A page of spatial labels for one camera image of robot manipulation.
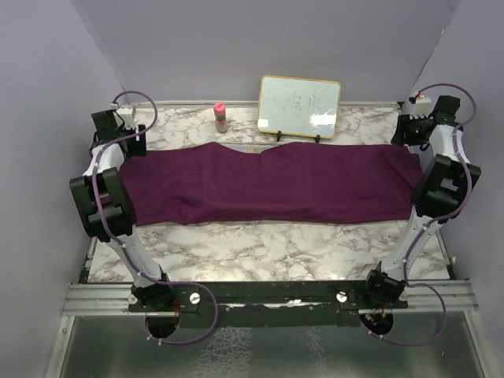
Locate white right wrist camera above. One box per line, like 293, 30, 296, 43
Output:
409, 94, 432, 120

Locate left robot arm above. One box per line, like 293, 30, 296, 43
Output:
69, 109, 177, 312

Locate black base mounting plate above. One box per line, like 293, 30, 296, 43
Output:
128, 280, 407, 329

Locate yellow framed whiteboard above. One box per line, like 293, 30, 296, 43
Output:
257, 75, 342, 139

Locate aluminium frame rail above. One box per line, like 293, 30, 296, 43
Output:
63, 280, 478, 316

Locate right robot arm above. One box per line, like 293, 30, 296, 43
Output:
361, 94, 481, 308

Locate metal mesh tray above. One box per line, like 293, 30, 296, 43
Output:
221, 143, 276, 154

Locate purple cloth wrap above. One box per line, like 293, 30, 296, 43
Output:
120, 143, 423, 225

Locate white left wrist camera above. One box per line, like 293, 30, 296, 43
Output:
117, 105, 136, 128

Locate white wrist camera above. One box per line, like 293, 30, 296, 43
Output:
409, 94, 432, 120
117, 105, 136, 128

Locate pink lid spice bottle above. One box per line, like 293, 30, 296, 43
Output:
213, 102, 228, 133

